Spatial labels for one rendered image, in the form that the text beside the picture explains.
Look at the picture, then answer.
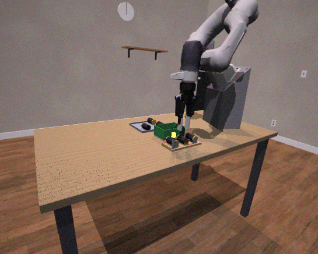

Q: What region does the green open-top box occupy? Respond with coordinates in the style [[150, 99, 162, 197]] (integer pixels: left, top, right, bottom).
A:
[[153, 122, 185, 141]]

